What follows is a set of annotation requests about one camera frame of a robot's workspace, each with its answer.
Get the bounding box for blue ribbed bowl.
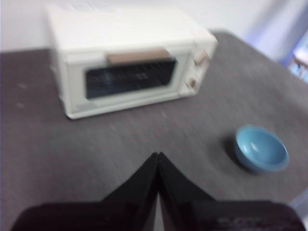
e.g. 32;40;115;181
234;124;289;174

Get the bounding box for white toaster oven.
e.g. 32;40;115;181
45;4;218;120

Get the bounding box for large-marked temperature oven knob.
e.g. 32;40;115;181
195;51;208;65

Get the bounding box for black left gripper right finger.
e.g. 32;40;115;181
156;152;303;231

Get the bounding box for beige oven door handle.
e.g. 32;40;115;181
106;48;170;65

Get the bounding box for white glass oven door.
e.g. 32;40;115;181
63;51;193;120

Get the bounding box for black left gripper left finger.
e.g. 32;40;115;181
11;152;159;231

